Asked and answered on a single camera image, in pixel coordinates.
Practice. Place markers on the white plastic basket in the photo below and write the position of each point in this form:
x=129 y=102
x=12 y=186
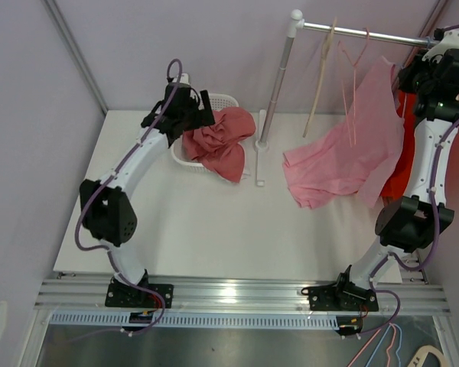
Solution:
x=218 y=102

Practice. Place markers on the spare beige hanger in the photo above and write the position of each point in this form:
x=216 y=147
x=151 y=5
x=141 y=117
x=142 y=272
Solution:
x=424 y=352

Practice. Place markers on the light pink tank top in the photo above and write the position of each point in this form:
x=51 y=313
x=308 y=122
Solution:
x=358 y=155

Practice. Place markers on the white slotted cable duct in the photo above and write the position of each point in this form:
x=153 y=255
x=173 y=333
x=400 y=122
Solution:
x=198 y=320

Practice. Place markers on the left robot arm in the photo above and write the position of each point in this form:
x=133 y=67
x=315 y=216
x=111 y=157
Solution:
x=106 y=209

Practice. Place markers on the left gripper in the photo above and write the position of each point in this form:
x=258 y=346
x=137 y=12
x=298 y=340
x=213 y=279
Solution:
x=208 y=117

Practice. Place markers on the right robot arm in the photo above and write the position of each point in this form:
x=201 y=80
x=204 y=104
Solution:
x=417 y=219

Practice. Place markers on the white t shirt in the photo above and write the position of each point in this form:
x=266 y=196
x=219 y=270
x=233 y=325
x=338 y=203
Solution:
x=247 y=172

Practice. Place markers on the dark pink t shirt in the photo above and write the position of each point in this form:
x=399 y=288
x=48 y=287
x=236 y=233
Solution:
x=218 y=147

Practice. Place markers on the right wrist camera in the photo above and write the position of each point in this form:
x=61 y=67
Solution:
x=449 y=41

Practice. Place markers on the spare blue wire hanger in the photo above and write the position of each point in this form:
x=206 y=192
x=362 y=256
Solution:
x=392 y=351

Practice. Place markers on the metal clothes rack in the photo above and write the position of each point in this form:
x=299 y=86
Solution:
x=297 y=23

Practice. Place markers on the beige plastic hanger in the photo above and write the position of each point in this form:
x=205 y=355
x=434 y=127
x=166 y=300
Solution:
x=325 y=50

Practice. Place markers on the orange t shirt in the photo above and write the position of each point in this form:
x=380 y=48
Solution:
x=395 y=186

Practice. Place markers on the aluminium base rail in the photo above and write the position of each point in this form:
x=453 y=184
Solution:
x=219 y=295

